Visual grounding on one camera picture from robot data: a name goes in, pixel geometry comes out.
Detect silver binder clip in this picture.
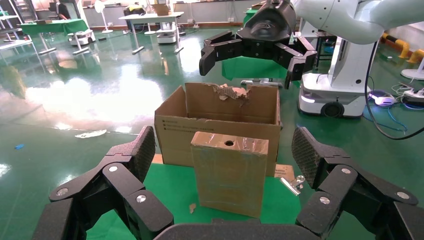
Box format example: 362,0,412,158
279,175,306,197

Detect black office chair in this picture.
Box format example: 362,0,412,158
48,1,81,21

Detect blue cable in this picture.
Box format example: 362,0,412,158
361,105,409,133

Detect large open cardboard carton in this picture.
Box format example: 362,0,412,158
154,82,282,178

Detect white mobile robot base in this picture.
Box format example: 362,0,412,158
67,29,97,47
155,22,178,45

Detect white power strip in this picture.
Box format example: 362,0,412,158
402,87,424,100

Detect metal shelf rack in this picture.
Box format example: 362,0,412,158
0,0,38,51

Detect white standing fan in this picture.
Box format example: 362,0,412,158
94,0,114,34

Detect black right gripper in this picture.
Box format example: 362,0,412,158
198,0,319,90

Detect white round fan base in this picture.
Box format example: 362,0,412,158
400,56,424,81

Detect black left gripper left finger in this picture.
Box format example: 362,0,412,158
31,125,175,240

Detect green table cloth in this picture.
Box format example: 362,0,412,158
85,162,302,240

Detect white robot torso and base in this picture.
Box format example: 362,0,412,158
297,36,380,119

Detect yellow guard rail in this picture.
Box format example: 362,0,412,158
380,32,412,60
406,48,424,64

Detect thick black camera cable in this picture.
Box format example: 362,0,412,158
363,41,424,141

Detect green covered work table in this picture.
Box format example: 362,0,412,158
221,8,299,89
19,18,90,56

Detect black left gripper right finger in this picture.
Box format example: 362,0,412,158
291,126,424,240

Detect black side table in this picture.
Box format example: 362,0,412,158
313,30,337,69

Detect white purple device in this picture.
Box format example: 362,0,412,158
368,90,396,107

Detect white desk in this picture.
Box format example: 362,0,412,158
118,11,185,56

